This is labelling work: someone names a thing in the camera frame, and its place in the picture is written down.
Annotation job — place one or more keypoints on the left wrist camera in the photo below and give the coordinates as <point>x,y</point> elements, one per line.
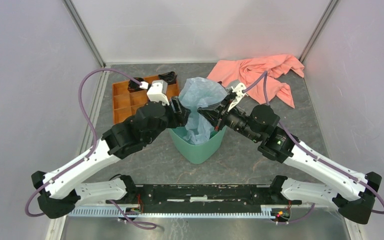
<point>157,92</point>

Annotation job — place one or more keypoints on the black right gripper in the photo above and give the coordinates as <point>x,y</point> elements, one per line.
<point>217,114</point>

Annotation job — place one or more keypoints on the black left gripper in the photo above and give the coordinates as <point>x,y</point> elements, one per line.
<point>179,115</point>

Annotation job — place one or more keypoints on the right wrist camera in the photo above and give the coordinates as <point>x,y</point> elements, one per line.
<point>237,89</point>

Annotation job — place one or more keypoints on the green plastic trash bin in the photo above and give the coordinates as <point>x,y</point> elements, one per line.
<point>196,154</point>

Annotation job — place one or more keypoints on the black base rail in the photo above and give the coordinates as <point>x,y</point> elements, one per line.
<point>204,198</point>

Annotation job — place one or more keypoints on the orange compartment tray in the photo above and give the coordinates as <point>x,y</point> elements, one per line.
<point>125,103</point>

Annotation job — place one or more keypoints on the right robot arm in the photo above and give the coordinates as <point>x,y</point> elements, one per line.
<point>351,193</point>

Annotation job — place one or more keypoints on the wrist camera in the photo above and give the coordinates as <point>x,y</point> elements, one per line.
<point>237,89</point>
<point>157,92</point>

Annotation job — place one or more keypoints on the translucent blue trash bag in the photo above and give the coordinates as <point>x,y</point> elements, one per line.
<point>199,92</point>

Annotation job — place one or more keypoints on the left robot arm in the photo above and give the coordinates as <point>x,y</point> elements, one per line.
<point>58,192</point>

